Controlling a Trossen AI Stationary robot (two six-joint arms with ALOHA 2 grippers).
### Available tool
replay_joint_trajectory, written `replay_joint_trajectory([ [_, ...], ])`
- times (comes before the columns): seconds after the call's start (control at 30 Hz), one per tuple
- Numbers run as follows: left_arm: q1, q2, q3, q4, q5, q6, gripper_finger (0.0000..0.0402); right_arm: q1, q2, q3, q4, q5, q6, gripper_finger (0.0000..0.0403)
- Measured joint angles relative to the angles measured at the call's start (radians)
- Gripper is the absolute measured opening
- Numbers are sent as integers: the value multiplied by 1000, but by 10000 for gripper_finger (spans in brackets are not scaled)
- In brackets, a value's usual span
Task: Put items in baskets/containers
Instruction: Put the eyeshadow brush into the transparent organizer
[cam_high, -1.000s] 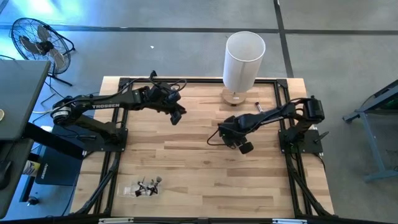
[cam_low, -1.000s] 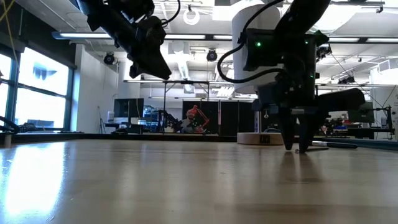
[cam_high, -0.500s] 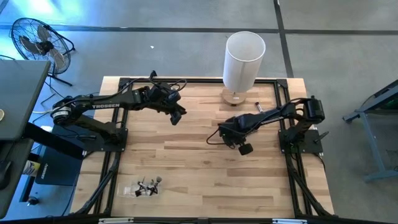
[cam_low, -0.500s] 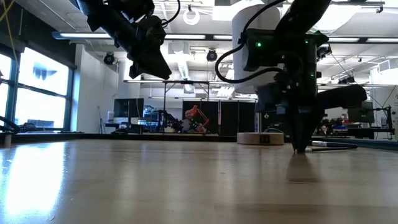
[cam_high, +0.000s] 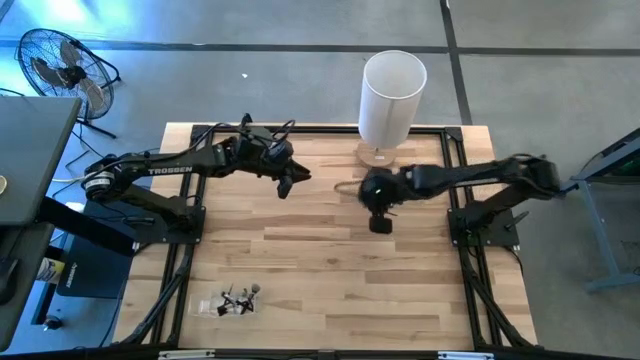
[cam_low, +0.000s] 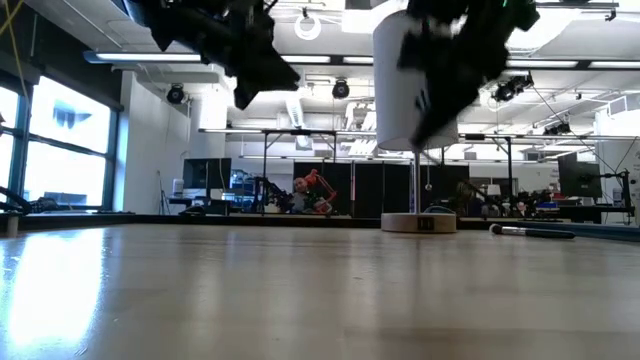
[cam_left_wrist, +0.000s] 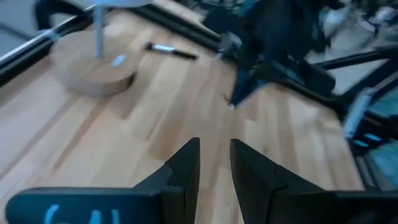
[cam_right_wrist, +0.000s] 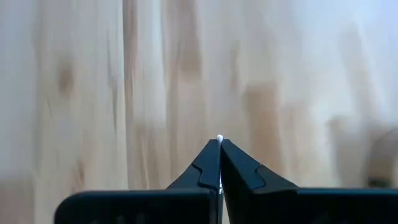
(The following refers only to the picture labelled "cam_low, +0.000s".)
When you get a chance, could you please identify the pale peg foot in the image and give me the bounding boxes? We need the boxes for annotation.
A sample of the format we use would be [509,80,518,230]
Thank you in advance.
[3,209,22,237]

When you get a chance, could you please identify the white ring ceiling light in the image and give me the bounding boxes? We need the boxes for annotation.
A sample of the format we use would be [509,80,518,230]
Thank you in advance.
[293,12,322,42]

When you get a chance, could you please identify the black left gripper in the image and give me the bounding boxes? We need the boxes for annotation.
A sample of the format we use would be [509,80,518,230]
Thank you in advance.
[144,0,301,91]

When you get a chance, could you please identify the white shade wooden base lamp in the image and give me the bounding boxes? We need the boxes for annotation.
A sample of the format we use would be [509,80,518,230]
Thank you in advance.
[372,9,459,234]

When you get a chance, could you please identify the black rounded object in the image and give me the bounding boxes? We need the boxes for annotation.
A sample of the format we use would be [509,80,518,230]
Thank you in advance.
[27,196,61,215]

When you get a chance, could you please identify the black table frame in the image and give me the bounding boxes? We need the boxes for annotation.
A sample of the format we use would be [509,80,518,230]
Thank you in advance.
[0,212,640,232]

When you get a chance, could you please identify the black partition wall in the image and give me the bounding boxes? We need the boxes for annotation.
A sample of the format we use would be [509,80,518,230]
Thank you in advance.
[293,160,471,219]

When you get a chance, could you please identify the red desk lamp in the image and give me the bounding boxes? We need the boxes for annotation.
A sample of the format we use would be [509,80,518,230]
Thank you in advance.
[303,168,338,216]

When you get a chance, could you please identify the person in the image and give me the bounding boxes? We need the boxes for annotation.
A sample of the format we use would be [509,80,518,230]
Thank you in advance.
[291,176,314,215]

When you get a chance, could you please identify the long fluorescent ceiling light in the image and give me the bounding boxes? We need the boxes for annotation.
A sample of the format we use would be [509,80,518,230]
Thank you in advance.
[82,49,204,65]
[504,58,640,70]

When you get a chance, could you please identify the large window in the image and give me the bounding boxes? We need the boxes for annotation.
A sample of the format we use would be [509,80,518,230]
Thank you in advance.
[0,74,124,212]

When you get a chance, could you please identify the black computer monitor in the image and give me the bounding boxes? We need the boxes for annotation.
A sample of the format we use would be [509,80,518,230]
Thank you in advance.
[557,151,603,199]
[182,157,233,199]

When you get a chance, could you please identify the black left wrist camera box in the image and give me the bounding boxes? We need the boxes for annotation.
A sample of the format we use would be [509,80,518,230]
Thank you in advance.
[233,79,262,111]

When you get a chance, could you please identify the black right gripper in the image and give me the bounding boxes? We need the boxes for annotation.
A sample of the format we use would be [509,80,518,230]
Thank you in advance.
[399,0,506,151]

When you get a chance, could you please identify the black brush round dark head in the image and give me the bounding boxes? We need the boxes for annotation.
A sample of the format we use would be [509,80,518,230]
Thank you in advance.
[488,223,576,240]

